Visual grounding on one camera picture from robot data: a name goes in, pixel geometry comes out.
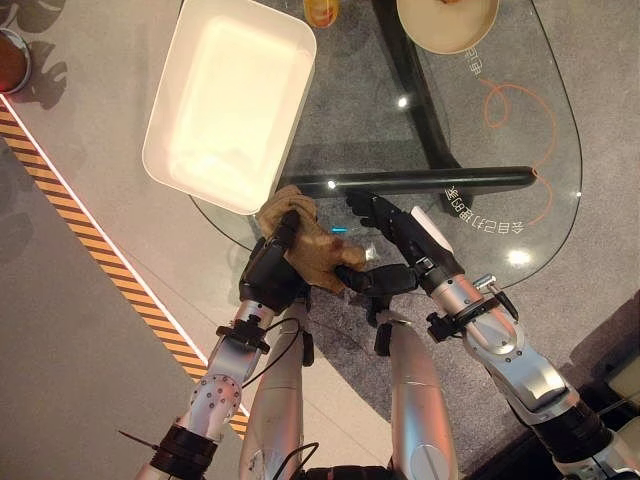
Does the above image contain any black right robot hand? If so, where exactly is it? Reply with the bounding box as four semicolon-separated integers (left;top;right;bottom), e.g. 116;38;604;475
333;192;467;327

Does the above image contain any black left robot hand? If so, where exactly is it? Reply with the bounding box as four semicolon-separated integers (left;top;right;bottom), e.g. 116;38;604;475
238;209;306;312

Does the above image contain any tan brown cloth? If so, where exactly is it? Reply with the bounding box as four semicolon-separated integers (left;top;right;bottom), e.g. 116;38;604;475
255;184;368;296

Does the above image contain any white rectangular plastic basket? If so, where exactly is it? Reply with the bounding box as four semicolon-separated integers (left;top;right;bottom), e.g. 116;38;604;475
141;0;318;217

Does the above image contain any silver left robot leg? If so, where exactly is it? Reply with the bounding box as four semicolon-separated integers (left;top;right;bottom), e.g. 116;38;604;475
237;294;316;480

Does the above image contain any silver robot leg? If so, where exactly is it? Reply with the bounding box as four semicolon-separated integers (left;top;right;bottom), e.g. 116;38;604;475
237;294;316;480
373;309;459;480

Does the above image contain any glass table top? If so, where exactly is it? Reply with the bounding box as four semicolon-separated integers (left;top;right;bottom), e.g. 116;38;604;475
188;0;584;293

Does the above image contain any silver right robot leg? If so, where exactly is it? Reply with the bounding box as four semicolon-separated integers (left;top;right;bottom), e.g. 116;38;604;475
373;309;459;480

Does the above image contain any yellow black hazard tape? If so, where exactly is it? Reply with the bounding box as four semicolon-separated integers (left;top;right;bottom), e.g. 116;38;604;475
0;97;250;441

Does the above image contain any round cream bowl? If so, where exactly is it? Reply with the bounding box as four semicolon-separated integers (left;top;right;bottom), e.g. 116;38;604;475
395;0;501;55

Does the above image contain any orange yellow cup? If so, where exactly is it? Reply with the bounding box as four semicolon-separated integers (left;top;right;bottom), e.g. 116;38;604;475
302;0;342;29

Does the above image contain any dark furniture with cream cushion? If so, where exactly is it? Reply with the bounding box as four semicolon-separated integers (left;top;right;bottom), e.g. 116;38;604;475
574;289;640;441

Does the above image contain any round metal brown container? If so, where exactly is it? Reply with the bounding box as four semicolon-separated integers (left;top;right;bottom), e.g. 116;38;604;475
0;27;33;94

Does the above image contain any black table leg frame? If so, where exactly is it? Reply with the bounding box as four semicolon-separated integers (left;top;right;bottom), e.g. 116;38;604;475
279;0;539;199

